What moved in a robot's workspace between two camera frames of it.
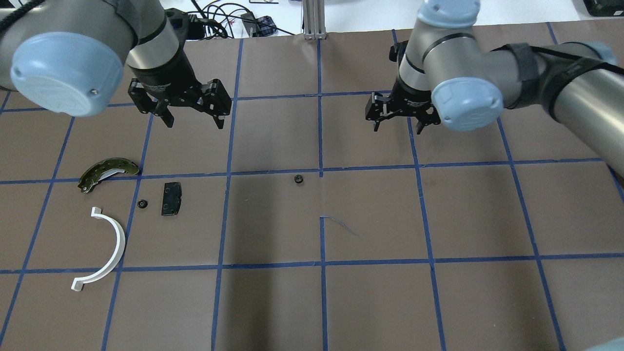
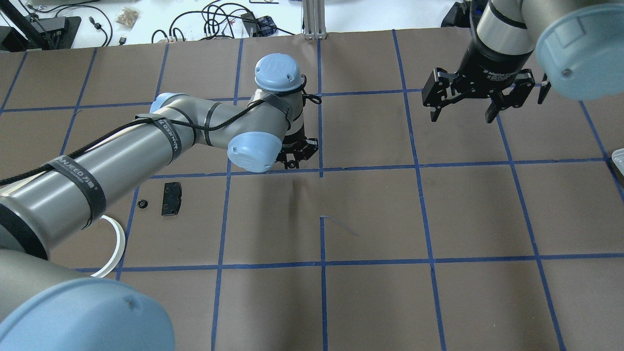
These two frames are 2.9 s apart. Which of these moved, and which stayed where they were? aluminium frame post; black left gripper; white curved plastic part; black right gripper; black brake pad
Moved: black left gripper; black right gripper
Stayed: black brake pad; aluminium frame post; white curved plastic part
